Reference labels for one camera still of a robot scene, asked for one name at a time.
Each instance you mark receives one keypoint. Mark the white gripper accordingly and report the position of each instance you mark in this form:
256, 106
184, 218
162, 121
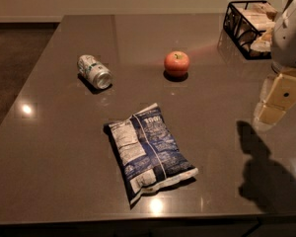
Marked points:
290, 40

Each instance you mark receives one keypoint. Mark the napkins in basket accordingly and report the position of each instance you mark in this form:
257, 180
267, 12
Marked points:
254, 34

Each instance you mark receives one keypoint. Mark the blue chip bag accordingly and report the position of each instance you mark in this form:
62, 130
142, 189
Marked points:
147, 153

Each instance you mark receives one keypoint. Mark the black wire basket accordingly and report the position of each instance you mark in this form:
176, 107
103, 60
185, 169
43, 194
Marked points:
232, 22

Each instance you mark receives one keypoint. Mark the red apple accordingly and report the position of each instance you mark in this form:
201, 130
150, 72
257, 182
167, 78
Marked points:
176, 64

